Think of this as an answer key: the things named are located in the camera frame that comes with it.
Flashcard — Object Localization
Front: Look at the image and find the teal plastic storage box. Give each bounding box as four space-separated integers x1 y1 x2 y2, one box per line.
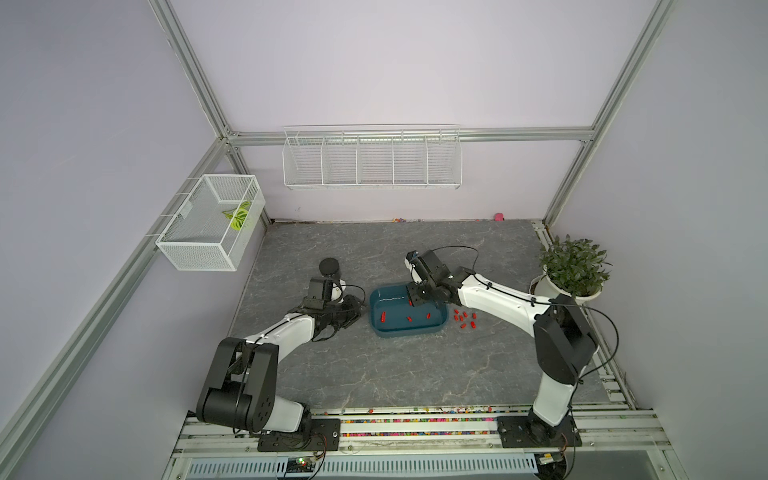
369 284 448 338

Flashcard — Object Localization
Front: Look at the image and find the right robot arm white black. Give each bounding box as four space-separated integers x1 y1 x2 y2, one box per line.
408 273 599 428

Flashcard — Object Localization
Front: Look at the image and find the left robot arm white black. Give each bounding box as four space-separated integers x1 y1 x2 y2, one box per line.
195 295 364 436

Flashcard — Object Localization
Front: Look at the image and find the black round container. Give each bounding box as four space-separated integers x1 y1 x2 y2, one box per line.
319 257 341 279

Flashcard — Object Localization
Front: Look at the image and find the green toy in basket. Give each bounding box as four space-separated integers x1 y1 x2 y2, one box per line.
223 201 252 231

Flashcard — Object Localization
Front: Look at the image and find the white pot leafy plant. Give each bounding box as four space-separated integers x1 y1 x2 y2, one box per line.
531 235 613 305

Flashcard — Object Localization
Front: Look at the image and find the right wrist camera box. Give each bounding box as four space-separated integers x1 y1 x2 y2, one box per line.
405 250 451 283

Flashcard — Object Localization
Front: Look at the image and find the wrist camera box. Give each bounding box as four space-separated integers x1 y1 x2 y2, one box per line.
405 250 451 283
302 278 334 310

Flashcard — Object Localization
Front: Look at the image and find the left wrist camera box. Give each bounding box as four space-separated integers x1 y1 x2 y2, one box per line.
302 278 334 310

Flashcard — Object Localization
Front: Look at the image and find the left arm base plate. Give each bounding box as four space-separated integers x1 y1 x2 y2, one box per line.
257 418 341 453

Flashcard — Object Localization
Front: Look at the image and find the white wire wall shelf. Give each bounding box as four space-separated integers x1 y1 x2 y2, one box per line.
282 124 463 190

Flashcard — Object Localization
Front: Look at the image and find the white wire basket left wall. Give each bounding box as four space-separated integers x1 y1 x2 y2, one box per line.
155 174 265 272

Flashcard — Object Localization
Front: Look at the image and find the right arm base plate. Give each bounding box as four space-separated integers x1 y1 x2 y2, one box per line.
496 414 582 450

